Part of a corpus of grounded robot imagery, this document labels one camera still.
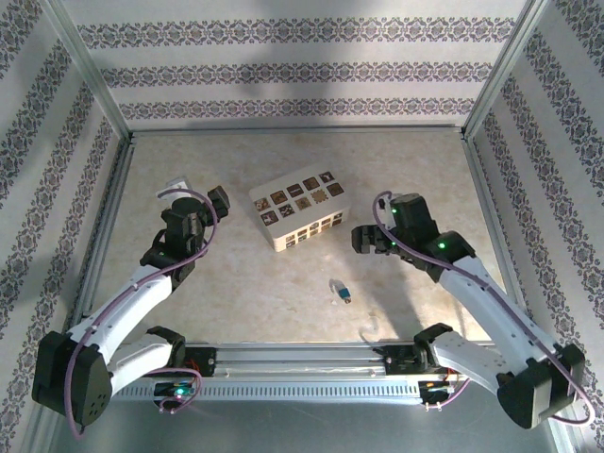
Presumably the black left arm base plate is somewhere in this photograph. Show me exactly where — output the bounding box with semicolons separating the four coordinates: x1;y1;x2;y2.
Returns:
131;345;219;378

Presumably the white wooden box with tiles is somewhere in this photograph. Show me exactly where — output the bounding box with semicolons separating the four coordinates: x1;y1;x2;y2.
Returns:
248;165;353;255

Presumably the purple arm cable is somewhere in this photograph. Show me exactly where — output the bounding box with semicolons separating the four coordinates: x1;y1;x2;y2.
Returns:
65;188;221;443
372;190;598;428

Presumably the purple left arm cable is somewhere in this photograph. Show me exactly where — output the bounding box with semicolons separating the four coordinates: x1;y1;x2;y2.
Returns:
65;188;221;443

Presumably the grey slotted cable duct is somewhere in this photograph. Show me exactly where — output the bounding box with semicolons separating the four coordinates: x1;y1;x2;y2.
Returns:
65;378;424;402

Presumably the aluminium side frame rail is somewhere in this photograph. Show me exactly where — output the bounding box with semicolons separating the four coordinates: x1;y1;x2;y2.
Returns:
63;136;138;345
461;135;539;341

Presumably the grey metal sheet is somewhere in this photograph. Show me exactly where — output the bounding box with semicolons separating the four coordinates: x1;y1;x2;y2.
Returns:
27;381;581;453

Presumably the wide aluminium mounting rail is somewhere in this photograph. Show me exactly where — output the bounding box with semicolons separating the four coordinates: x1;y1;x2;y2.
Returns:
44;342;561;381

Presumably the small circuit board orange light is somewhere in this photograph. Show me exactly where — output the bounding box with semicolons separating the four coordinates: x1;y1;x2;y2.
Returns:
418;380;458;395

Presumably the aluminium frame post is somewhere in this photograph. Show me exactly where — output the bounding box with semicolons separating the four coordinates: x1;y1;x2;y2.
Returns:
40;0;136;141
460;0;553;141

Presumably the short aluminium frame rail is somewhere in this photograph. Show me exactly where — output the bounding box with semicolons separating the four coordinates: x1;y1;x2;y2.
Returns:
129;125;468;139

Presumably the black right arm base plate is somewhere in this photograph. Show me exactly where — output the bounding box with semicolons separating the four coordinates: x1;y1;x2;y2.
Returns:
382;345;468;378

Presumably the small circuit board green light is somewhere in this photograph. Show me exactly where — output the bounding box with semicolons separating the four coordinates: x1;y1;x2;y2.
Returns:
154;381;195;398

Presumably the small blue padlock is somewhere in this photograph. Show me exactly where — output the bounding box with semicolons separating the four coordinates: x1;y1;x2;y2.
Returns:
328;277;355;306

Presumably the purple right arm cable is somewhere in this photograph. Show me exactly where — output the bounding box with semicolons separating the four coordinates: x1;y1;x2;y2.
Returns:
372;190;598;428

